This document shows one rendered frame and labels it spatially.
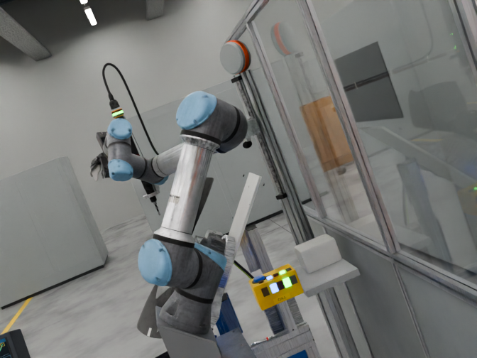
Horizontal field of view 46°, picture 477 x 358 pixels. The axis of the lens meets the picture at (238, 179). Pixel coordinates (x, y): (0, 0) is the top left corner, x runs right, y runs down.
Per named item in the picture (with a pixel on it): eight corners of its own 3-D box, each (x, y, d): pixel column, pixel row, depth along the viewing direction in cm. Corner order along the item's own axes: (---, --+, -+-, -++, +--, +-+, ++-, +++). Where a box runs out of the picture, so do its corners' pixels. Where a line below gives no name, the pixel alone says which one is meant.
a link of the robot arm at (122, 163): (147, 177, 181) (144, 148, 186) (118, 169, 173) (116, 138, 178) (131, 187, 185) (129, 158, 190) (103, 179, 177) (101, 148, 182)
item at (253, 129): (253, 136, 271) (246, 118, 270) (262, 132, 265) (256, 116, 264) (238, 142, 264) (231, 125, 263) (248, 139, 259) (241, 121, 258)
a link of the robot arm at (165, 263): (196, 294, 154) (245, 104, 159) (155, 289, 143) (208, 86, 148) (169, 283, 162) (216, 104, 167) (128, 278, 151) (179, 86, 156)
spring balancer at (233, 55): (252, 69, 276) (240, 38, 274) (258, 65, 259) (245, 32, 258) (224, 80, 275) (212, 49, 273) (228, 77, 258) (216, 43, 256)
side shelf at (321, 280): (333, 256, 268) (331, 251, 268) (360, 275, 232) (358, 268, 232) (287, 276, 265) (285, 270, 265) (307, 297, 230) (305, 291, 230)
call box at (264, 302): (299, 288, 204) (288, 262, 202) (306, 296, 194) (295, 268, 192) (258, 306, 202) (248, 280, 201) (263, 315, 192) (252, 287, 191)
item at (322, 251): (331, 252, 265) (324, 231, 264) (343, 259, 249) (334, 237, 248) (299, 266, 263) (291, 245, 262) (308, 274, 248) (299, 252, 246)
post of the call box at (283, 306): (295, 326, 201) (282, 295, 199) (297, 329, 198) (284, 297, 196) (287, 329, 200) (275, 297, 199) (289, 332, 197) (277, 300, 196)
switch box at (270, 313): (300, 319, 265) (284, 277, 263) (305, 325, 256) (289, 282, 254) (271, 332, 264) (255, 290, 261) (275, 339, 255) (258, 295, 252)
